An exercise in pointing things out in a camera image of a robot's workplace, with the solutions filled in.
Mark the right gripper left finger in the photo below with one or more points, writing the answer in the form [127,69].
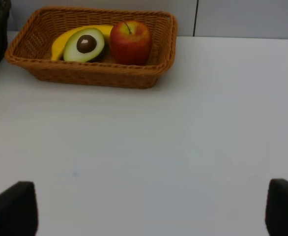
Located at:
[18,210]

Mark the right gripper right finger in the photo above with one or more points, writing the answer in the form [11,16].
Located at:
[276,213]

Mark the yellow banana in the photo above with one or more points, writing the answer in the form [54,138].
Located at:
[59,44]

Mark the avocado half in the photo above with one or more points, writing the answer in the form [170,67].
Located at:
[86,45]

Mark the red apple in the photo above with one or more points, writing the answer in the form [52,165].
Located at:
[130,42]

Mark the tan wicker basket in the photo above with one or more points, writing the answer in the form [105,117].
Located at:
[31,49]

